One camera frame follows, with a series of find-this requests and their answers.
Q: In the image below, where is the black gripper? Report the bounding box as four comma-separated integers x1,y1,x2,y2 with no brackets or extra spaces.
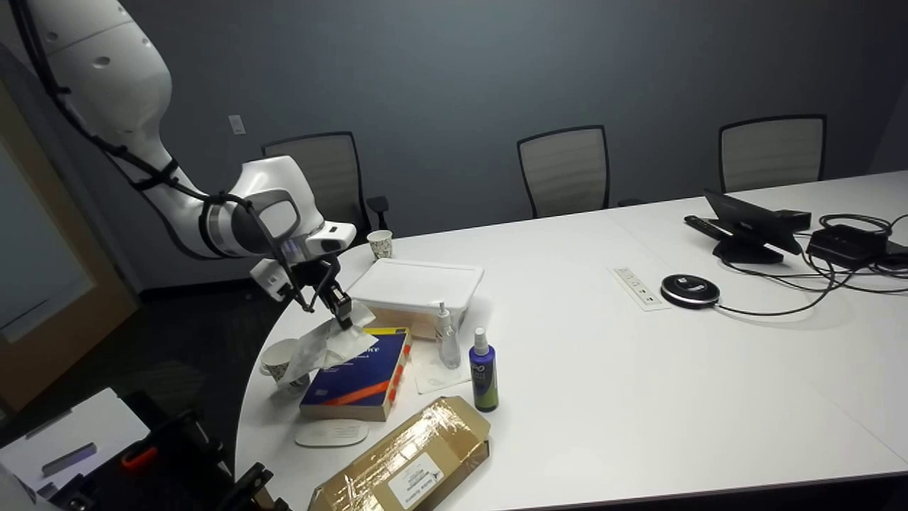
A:
289,255,351,329

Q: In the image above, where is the orange black clamp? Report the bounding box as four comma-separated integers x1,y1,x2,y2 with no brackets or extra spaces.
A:
118,445,158,473

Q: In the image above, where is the blue spray bottle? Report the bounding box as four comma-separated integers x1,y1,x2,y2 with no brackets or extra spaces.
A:
467,329,500,412

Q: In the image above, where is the white oval lid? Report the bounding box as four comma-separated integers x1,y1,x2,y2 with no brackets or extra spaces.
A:
296,419,368,449

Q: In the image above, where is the white clipboard paper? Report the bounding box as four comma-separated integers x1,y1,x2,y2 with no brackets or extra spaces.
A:
0,388,149,492

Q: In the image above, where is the white power strip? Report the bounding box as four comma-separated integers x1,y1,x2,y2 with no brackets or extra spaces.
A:
612,267,663,313

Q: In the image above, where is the white paper cup near book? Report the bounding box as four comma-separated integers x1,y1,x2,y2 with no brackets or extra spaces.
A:
262,340,307,402

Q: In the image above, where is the office chair right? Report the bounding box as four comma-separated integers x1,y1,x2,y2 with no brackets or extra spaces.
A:
717,113,825,189

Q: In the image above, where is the office chair left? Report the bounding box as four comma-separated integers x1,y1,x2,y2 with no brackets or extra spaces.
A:
264,130,389,238

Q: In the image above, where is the office chair middle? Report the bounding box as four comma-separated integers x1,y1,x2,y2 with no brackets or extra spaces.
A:
517,124,609,215

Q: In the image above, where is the office chair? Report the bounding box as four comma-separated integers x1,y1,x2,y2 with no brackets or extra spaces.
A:
717,113,825,189
517,124,609,215
264,130,389,238

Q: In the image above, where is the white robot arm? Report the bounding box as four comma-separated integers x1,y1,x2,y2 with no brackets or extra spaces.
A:
8,0,355,327

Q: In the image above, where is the round black speakerphone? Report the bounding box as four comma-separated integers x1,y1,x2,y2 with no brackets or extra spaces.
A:
662,272,720,309

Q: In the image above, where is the brown cardboard package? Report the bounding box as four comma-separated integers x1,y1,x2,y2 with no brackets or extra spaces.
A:
308,397,491,511

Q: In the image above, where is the grey marker on paper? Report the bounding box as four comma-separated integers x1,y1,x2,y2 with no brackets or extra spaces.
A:
40,443,97,478

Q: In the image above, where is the black cables bundle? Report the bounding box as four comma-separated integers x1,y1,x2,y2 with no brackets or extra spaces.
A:
713,209,908,320

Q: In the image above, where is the black conference device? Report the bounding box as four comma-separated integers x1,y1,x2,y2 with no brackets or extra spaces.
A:
683,194,811,265

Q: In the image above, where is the clear plastic container with lid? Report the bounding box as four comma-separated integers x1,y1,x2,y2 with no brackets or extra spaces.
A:
350,259,483,338

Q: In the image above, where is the white paper cup far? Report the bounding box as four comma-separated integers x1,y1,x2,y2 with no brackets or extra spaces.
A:
367,229,395,259

